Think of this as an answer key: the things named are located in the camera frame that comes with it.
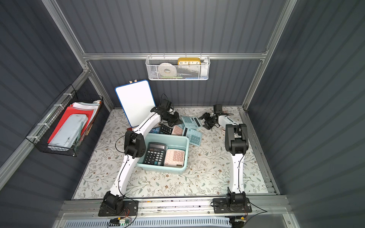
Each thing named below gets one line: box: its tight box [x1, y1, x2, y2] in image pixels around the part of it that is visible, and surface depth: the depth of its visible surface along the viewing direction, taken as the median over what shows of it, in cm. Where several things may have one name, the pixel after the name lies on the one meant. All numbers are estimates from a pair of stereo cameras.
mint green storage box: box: [136, 133, 190, 175], surface depth 88 cm
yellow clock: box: [177, 57, 202, 66], surface depth 90 cm
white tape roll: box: [157, 62, 177, 78], surface depth 86 cm
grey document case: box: [47, 114, 89, 149], surface depth 68 cm
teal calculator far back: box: [181, 115, 202, 129], surface depth 109 cm
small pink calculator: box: [171, 125, 183, 136], surface depth 100 cm
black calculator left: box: [160, 123, 173, 135], surface depth 101 cm
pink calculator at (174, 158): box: [163, 148, 185, 168], surface depth 88 cm
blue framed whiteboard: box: [114, 79, 156, 128], surface depth 91 cm
